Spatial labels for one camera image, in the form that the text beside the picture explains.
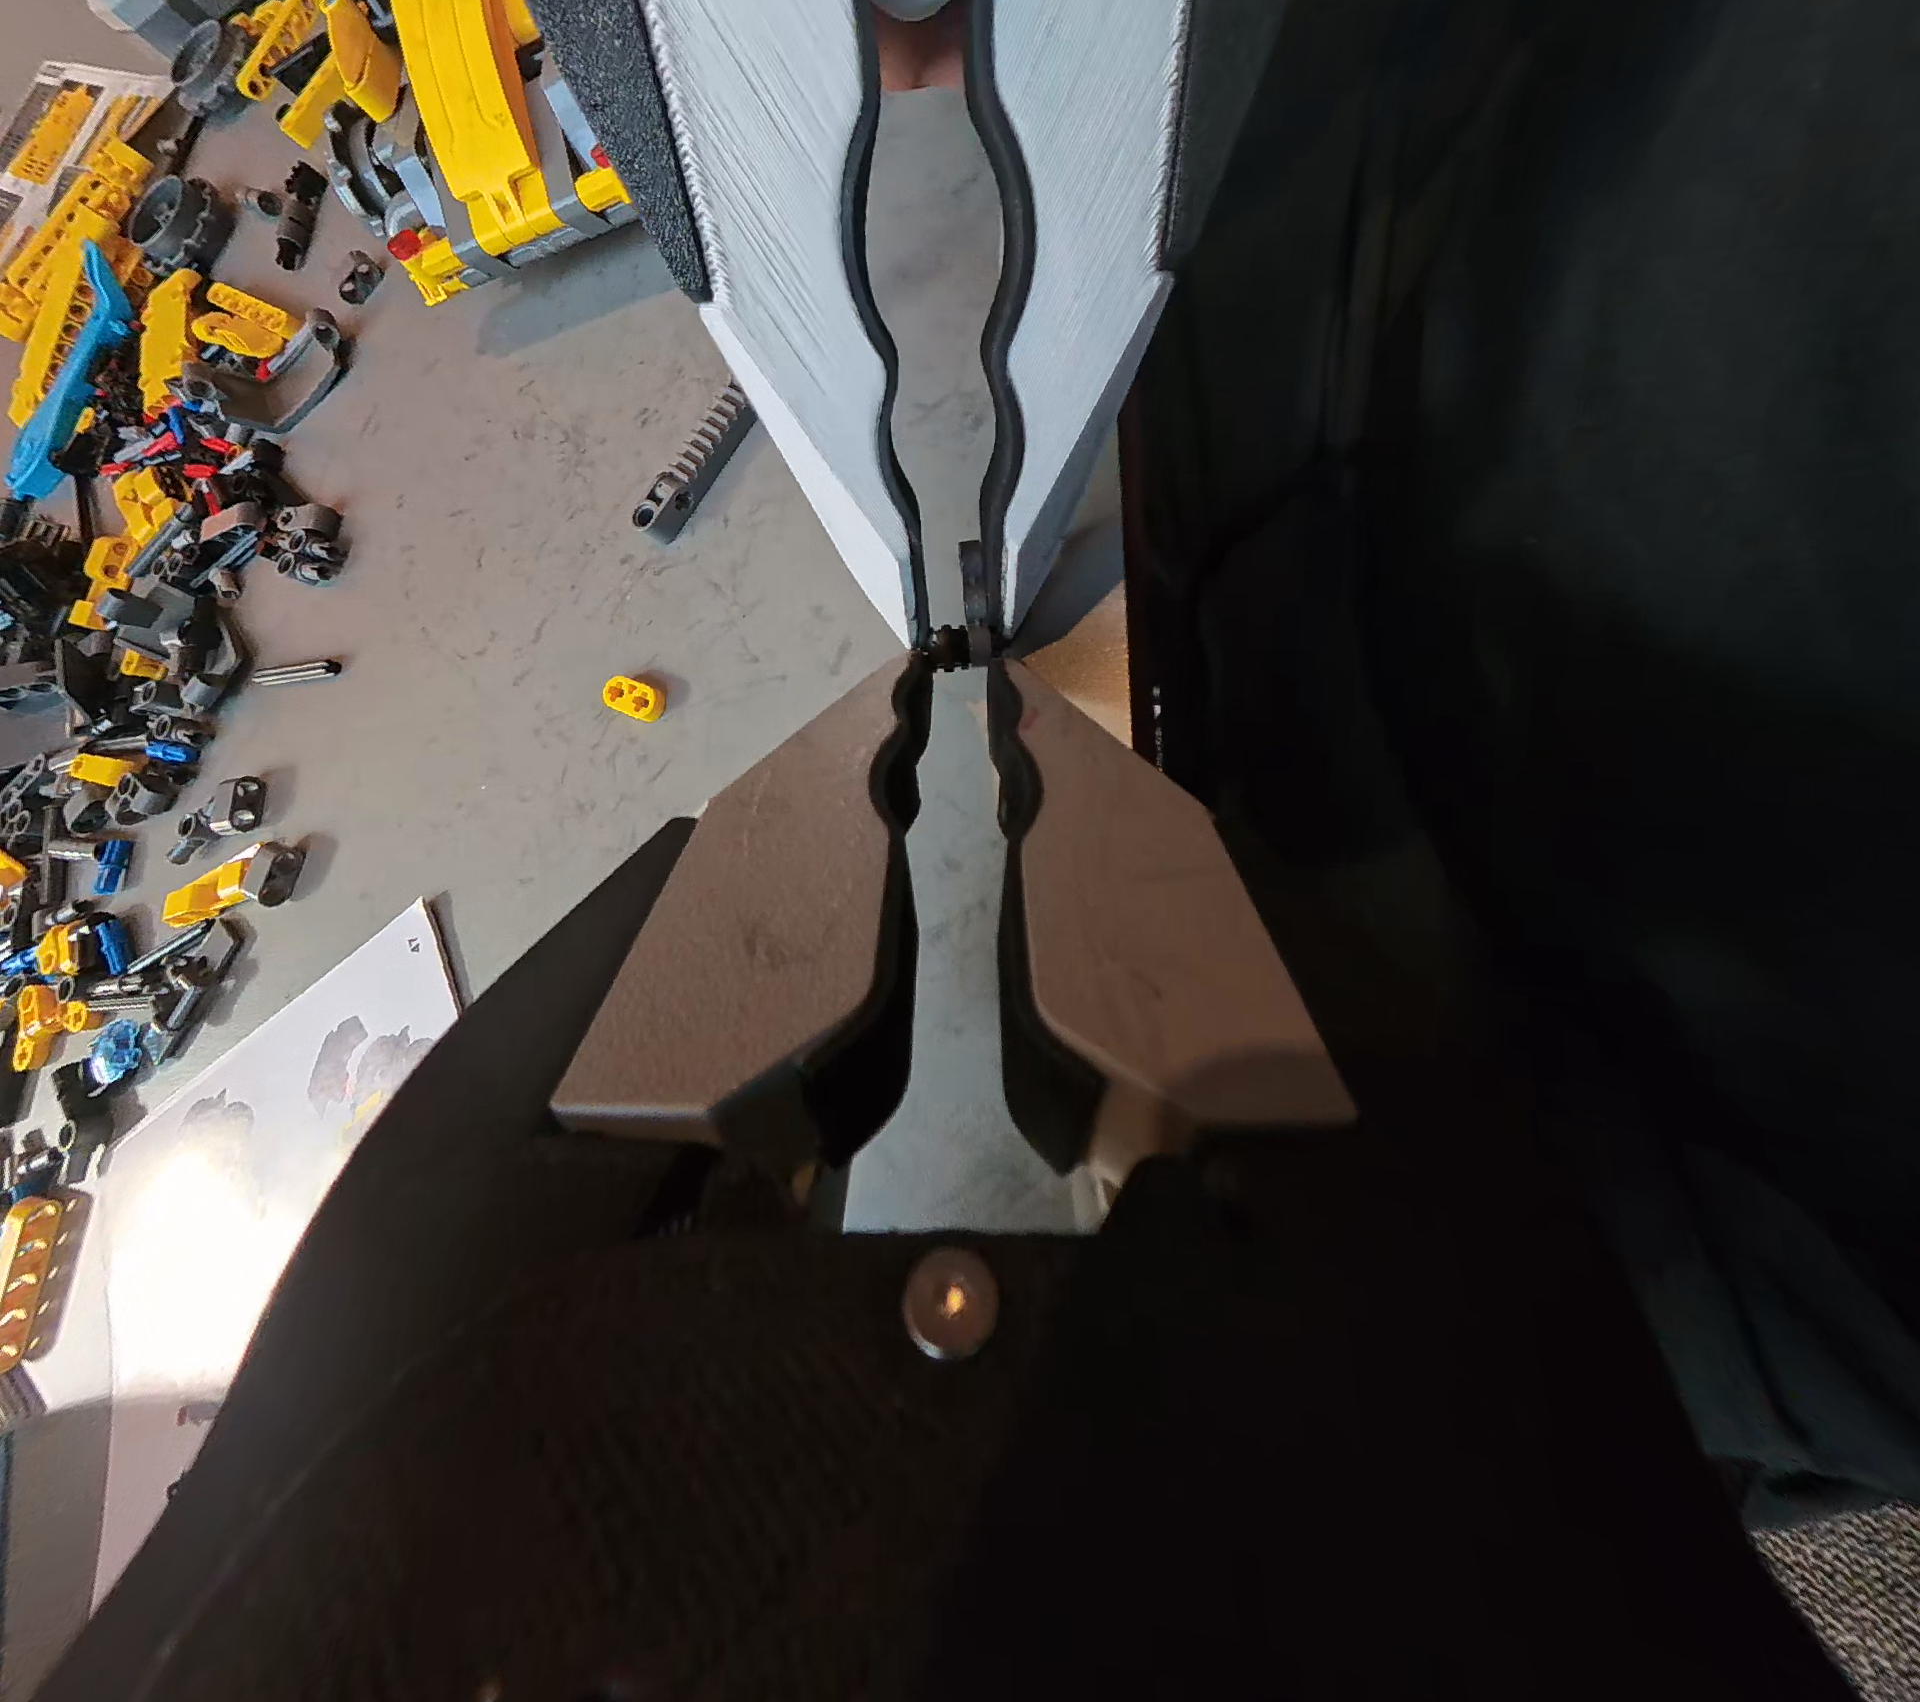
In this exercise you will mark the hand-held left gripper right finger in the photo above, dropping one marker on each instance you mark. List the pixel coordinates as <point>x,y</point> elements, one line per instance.
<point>1170,967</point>

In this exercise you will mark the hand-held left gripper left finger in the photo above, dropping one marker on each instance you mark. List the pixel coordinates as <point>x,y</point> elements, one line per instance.
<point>721,967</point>

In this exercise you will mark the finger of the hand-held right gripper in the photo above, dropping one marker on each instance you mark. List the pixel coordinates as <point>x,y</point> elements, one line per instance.
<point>765,157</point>
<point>1094,157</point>

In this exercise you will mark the small yellow two-hole beam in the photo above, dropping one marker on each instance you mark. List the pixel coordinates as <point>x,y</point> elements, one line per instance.
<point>634,693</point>

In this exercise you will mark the grey gear rack piece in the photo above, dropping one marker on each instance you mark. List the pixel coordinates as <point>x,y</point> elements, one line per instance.
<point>699,460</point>

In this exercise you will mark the small black connector assembly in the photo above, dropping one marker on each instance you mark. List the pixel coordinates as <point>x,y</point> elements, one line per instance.
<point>963,625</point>

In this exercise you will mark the grey desk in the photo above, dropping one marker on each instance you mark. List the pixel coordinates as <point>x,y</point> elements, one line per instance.
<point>495,502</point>

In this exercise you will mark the person's right hand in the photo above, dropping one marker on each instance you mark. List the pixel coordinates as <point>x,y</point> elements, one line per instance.
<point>919,54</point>

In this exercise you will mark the yellow toy vehicle model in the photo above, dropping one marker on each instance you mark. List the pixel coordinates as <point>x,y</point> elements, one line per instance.
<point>451,52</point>

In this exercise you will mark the building instruction booklet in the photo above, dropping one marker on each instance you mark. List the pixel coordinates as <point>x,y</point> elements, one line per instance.
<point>270,1132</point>

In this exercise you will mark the yellow grey connector piece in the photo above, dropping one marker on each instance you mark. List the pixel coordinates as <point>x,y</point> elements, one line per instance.
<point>241,881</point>

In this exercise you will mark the grey oval connector piece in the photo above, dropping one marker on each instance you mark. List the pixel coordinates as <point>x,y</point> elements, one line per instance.
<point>228,811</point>

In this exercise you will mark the parts list leaflet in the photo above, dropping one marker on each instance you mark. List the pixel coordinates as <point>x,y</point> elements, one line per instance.
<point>61,121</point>

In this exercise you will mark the black axle rod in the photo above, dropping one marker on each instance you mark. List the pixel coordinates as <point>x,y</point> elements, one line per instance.
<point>292,671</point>

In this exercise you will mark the person's black clothing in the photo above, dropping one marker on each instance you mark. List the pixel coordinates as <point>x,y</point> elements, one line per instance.
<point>1501,532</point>

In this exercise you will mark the blue curved panel piece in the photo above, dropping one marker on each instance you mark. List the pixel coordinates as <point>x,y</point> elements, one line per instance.
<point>61,383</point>

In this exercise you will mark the pile of building pieces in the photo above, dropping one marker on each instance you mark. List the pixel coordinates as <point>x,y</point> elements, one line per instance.
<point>151,562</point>

